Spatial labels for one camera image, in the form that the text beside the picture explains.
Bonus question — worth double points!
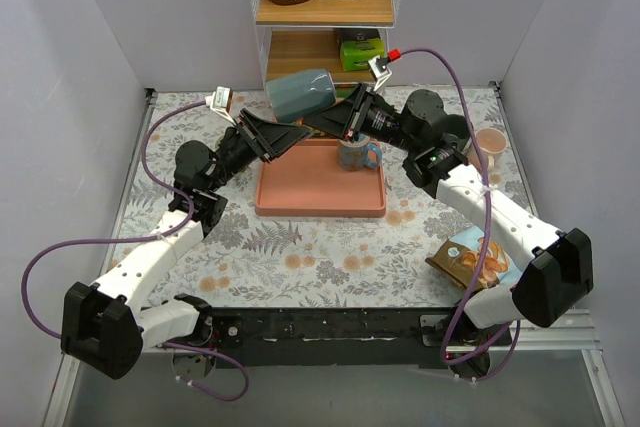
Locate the blue floral mug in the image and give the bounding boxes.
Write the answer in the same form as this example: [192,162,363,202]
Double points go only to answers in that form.
[337,136,382,172]

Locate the blue-grey mug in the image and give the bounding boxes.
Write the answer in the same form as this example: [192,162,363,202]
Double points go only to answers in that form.
[265,69,336,123]

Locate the pink mug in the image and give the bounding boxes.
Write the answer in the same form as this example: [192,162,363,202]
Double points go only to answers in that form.
[467,128,508,171]

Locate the dark grey mug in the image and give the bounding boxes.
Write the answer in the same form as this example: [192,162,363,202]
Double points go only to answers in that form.
[443,114,470,152]

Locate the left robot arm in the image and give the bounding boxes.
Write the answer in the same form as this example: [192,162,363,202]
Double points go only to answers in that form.
[61,110,312,379]

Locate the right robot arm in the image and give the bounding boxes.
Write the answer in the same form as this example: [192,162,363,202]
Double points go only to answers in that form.
[303,85,593,345]

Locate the pink tray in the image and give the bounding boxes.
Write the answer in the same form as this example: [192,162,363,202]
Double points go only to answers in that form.
[255,138,387,218]

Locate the green tissue pack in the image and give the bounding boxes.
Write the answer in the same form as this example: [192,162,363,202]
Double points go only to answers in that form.
[339,38,385,72]

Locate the dark tissue pack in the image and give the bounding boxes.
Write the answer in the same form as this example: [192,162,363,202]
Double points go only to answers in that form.
[335,28,381,45]

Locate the floral table mat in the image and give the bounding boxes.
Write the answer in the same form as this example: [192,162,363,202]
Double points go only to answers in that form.
[98,86,561,309]

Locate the chips bag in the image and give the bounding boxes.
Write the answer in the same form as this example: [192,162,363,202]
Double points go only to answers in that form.
[426,226,521,291]

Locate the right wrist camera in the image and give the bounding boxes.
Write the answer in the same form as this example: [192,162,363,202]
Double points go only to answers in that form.
[368,49,402,93]

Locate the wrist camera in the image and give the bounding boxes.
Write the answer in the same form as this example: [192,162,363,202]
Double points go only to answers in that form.
[205,86,233,113]
[368,49,402,93]

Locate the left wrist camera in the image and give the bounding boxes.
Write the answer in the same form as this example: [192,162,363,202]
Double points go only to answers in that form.
[205,86,233,113]

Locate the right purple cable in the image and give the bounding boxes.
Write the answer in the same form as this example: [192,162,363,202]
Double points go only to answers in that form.
[399,49,522,382]

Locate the purple cable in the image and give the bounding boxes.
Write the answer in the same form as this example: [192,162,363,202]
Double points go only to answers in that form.
[21,99,250,402]
[399,49,522,382]

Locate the white wire shelf rack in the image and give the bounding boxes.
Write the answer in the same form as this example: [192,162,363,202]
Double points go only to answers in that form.
[250,0,401,85]

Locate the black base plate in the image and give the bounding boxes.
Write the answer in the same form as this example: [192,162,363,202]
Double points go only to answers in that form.
[154,306,514,371]

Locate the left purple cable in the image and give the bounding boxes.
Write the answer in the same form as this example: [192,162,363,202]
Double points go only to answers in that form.
[21,99,250,402]

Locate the aluminium frame rail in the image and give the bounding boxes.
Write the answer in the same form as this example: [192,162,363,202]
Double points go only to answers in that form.
[62,310,601,354]

